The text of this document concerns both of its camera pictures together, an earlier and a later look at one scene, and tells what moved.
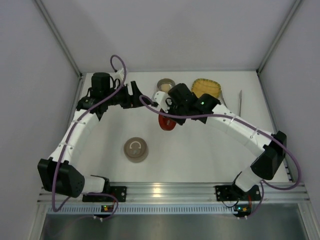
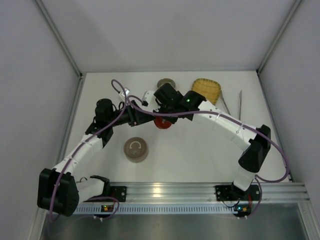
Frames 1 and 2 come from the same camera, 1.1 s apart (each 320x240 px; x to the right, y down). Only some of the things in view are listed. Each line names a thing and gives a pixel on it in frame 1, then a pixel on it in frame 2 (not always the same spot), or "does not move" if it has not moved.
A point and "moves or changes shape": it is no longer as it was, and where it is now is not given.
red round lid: (166, 123) moves or changes shape
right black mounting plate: (233, 193) does not move
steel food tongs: (240, 95) does not move
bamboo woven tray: (202, 86) does not move
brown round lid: (135, 147) does not move
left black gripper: (127, 96) → (135, 116)
